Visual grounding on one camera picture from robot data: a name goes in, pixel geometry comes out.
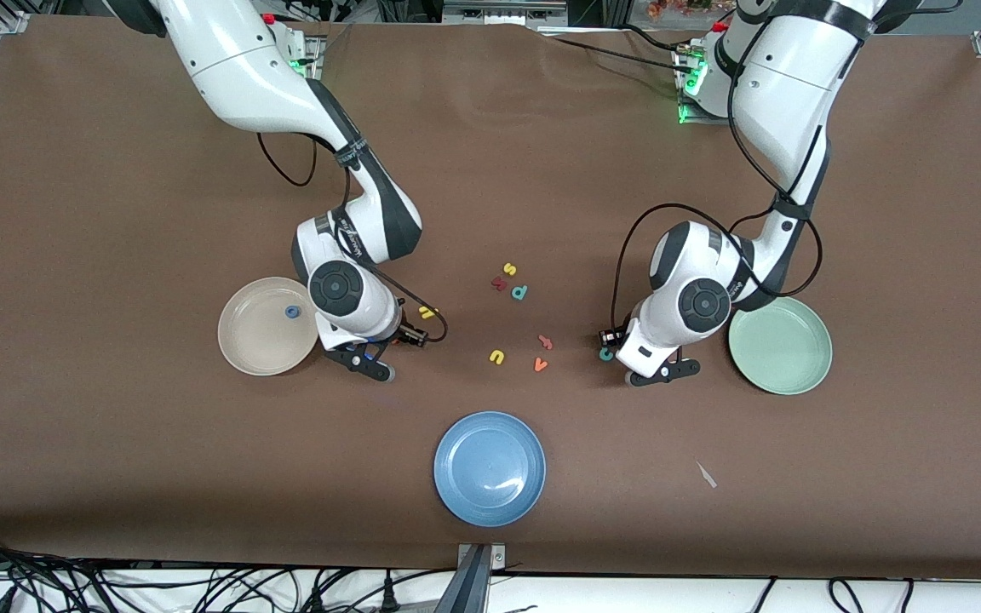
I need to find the beige brown plate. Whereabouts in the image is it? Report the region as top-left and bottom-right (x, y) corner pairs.
(217, 277), (322, 376)

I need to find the blue plate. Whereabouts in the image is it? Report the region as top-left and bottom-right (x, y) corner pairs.
(433, 411), (547, 528)

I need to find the light green plate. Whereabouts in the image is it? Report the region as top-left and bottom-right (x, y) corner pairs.
(728, 296), (834, 396)

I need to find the brown table cover sheet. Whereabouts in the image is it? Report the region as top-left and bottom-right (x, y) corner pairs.
(0, 15), (981, 581)

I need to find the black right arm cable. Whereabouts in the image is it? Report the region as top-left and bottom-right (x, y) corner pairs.
(256, 132), (450, 344)

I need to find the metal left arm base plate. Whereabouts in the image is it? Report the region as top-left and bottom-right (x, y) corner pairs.
(676, 43), (734, 125)

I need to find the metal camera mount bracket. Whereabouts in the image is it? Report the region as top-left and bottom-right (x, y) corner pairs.
(455, 542), (508, 613)

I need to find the black cable to arm base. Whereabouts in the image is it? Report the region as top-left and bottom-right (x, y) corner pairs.
(540, 24), (697, 76)

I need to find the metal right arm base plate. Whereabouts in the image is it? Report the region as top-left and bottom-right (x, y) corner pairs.
(290, 34), (324, 82)

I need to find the looped black floor cable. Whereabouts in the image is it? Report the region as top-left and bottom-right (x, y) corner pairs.
(827, 577), (871, 613)

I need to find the grey metal frame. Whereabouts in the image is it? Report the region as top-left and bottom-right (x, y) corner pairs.
(442, 0), (570, 25)

